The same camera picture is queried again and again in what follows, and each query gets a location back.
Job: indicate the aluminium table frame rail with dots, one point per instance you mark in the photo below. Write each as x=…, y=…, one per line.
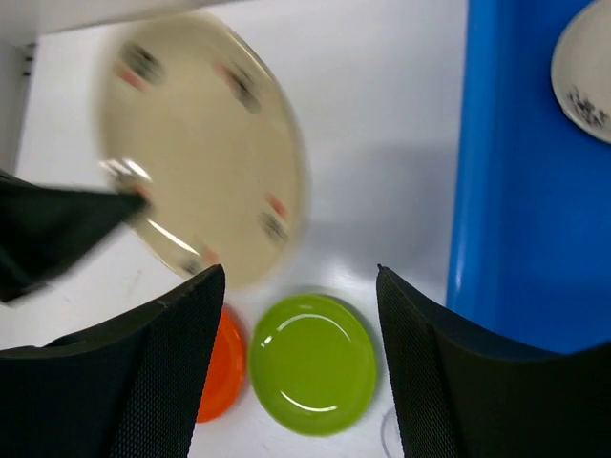
x=27, y=53

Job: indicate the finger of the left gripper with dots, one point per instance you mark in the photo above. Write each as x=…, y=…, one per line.
x=45, y=231

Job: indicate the beige plate with small motifs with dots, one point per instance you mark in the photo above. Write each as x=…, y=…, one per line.
x=189, y=117

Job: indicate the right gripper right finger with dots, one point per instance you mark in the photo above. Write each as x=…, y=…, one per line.
x=461, y=390

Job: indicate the blue plastic bin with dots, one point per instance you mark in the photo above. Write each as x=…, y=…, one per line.
x=530, y=255

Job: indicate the orange plate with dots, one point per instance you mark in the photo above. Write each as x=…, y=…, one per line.
x=226, y=370

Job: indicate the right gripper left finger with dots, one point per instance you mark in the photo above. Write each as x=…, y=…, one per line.
x=128, y=387

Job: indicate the clear cup near bin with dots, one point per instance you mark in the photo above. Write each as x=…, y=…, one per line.
x=390, y=435

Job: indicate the green plate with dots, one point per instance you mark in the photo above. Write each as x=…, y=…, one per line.
x=312, y=365

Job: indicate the beige plate with black patch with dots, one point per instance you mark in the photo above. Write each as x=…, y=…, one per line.
x=580, y=70

